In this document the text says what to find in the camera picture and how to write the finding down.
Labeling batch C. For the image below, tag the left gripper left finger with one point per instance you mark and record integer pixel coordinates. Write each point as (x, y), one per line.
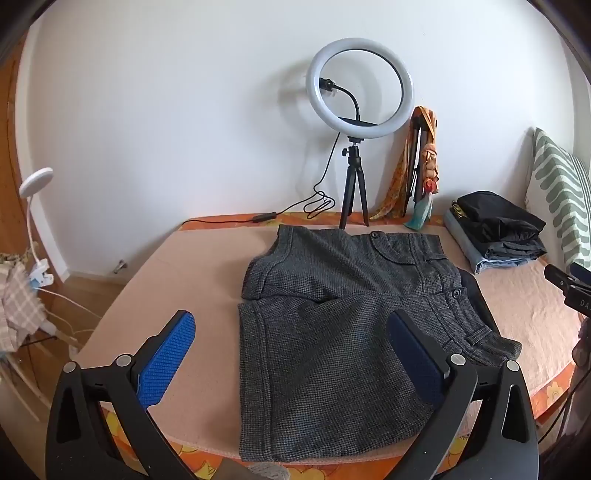
(79, 444)

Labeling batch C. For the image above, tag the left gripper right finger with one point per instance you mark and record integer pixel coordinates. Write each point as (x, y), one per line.
(502, 443)

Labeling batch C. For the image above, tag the grey houndstooth pants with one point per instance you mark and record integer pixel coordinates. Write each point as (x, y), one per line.
(318, 377)

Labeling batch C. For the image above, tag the folded blue jeans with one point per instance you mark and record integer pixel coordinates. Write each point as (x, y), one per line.
(477, 261)

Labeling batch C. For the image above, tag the green white patterned pillow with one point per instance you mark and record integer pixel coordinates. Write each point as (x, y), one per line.
(559, 194)

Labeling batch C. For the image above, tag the black folded garment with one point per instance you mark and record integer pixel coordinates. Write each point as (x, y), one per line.
(499, 229)

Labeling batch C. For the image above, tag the checkered cloth pile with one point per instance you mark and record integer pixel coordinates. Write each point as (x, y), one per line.
(22, 312)

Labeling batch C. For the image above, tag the braided peach teal scarf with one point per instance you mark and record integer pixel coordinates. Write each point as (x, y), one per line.
(429, 186)

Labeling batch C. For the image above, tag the orange patterned scarf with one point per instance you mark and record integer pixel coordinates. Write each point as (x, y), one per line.
(393, 204)

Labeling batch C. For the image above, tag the black mini tripod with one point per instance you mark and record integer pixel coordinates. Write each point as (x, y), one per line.
(354, 178)

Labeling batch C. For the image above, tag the white ring light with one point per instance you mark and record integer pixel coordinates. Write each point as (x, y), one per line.
(360, 88)

